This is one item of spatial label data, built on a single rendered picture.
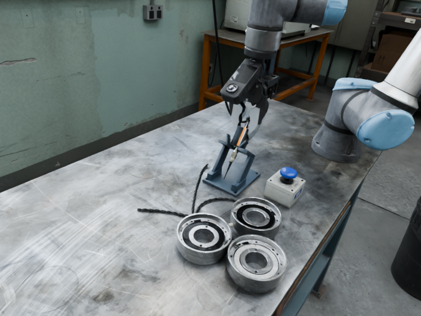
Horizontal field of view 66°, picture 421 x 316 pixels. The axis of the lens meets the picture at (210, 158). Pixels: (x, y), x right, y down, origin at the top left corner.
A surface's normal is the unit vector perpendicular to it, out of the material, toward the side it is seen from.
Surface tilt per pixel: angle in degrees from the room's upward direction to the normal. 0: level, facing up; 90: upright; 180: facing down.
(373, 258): 0
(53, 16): 90
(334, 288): 0
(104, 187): 0
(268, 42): 90
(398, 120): 97
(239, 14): 90
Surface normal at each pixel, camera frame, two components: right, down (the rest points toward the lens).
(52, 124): 0.79, 0.37
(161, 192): 0.09, -0.85
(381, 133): 0.04, 0.62
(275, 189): -0.61, 0.36
